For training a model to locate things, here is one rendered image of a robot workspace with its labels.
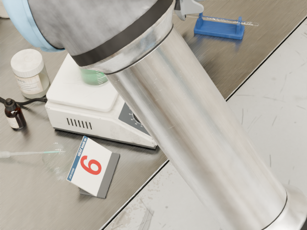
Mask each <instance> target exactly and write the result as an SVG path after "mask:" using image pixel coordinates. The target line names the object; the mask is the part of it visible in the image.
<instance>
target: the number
mask: <svg viewBox="0 0 307 230"><path fill-rule="evenodd" d="M108 153H109V152H108V151H107V150H105V149H104V148H102V147H100V146H99V145H97V144H95V143H94V142H92V141H90V140H89V139H88V140H87V142H86V145H85V147H84V150H83V152H82V155H81V157H80V160H79V163H78V165H77V168H76V170H75V172H74V175H73V178H72V181H74V182H76V183H77V184H79V185H81V186H83V187H84V188H86V189H88V190H90V191H92V192H93V193H94V192H95V188H96V186H97V183H98V181H99V178H100V175H101V172H102V169H103V167H104V164H105V161H106V158H107V155H108Z"/></svg>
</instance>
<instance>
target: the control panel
mask: <svg viewBox="0 0 307 230"><path fill-rule="evenodd" d="M118 119H119V120H121V121H123V122H124V123H126V124H128V125H130V126H132V127H134V128H136V129H138V130H139V131H141V132H143V133H145V134H147V135H149V136H150V134H149V133H148V132H147V130H146V129H145V128H144V126H143V125H142V124H141V123H140V122H138V121H136V119H135V118H134V116H133V112H132V111H131V109H130V108H129V107H128V105H127V104H126V102H125V103H124V105H123V108H122V110H121V112H120V115H119V117H118Z"/></svg>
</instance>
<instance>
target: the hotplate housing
mask: <svg viewBox="0 0 307 230"><path fill-rule="evenodd" d="M45 103H46V105H45V108H46V111H47V114H48V117H49V120H50V123H51V125H52V127H53V128H54V129H57V130H62V131H68V132H72V133H77V134H82V135H87V136H93V137H98V138H102V139H107V140H112V141H117V142H122V143H127V144H132V145H136V146H143V147H147V148H152V149H156V146H157V143H156V142H155V141H154V139H153V138H152V137H151V136H149V135H147V134H145V133H143V132H141V131H139V130H138V129H136V128H134V127H132V126H130V125H128V124H126V123H124V122H123V121H121V120H119V119H118V117H119V115H120V112H121V110H122V108H123V105H124V103H125V101H124V100H123V98H122V97H121V96H120V95H119V94H118V96H117V98H116V100H115V103H114V105H113V107H112V109H111V110H110V111H108V112H102V111H97V110H90V109H85V108H80V107H75V106H70V105H64V104H59V103H54V102H50V101H48V100H47V99H46V100H45Z"/></svg>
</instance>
